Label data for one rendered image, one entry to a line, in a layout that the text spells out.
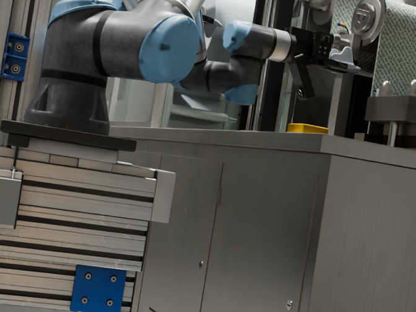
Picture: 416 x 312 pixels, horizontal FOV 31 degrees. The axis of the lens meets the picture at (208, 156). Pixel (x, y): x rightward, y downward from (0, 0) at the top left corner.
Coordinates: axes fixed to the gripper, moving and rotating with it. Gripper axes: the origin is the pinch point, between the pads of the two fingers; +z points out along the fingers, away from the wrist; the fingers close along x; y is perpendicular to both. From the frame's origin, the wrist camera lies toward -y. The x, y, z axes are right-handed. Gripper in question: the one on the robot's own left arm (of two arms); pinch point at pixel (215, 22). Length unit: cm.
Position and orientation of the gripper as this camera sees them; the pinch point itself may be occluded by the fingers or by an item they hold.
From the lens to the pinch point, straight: 230.5
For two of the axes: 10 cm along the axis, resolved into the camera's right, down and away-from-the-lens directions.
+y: -2.4, 9.7, 0.9
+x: 6.2, 2.2, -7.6
